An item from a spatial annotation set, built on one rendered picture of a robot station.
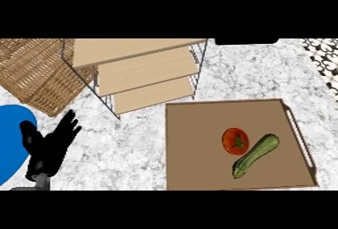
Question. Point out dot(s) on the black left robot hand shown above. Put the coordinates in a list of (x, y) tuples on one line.
[(50, 146)]

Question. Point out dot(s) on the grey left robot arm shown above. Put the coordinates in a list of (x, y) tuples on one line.
[(41, 182)]

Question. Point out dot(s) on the brown wooden tray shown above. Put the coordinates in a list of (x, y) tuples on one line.
[(199, 161)]

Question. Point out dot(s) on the green squash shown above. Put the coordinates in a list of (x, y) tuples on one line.
[(256, 155)]

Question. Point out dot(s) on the blue plate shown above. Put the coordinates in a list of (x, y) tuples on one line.
[(11, 140)]

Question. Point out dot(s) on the wicker basket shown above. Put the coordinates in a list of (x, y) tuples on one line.
[(38, 74)]

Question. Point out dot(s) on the red tomato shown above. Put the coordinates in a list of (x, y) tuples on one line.
[(236, 141)]

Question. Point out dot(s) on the black appliance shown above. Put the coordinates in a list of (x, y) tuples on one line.
[(247, 41)]

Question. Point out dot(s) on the black white patterned mat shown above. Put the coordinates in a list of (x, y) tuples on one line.
[(324, 62)]

